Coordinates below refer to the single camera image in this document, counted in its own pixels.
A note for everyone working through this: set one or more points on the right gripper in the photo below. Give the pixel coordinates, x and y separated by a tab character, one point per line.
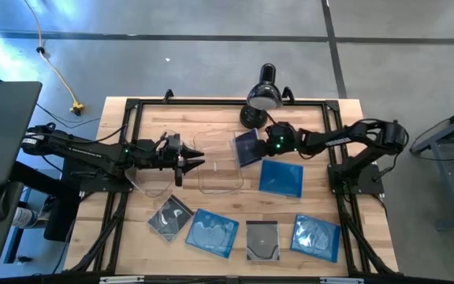
282	132

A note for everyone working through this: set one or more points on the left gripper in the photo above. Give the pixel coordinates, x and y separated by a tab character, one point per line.
168	158

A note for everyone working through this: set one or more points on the black CD jewel case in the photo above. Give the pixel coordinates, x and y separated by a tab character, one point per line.
246	149
170	218
262	240

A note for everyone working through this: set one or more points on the clear plastic bin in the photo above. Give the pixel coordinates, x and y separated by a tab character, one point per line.
144	185
219	177

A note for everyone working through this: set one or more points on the blue plastic disc case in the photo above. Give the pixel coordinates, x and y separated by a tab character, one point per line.
211	233
281	178
315	238

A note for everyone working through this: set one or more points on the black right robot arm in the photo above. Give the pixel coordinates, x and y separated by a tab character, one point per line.
341	140

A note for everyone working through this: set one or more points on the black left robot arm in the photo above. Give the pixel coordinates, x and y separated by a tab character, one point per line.
93	152

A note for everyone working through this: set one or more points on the black desk lamp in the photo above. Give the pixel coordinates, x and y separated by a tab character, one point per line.
264	92

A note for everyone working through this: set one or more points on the black clamp hook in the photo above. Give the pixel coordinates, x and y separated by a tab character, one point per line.
289	89
168	92

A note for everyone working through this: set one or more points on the black desk stand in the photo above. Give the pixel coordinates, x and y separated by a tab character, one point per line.
59	221

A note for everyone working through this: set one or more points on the clear plastic water bottle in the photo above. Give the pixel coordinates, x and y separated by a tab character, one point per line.
24	217

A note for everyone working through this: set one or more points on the dark grey flat panel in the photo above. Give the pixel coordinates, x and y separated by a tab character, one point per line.
2	130

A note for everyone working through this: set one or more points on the black aluminium table frame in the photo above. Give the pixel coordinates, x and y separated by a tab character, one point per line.
195	102

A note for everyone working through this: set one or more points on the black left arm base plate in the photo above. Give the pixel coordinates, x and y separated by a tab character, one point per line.
93	183

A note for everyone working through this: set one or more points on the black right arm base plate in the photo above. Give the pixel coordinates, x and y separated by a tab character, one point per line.
365	185

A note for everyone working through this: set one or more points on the white metal bracket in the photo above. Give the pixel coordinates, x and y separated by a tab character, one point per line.
341	281
121	279

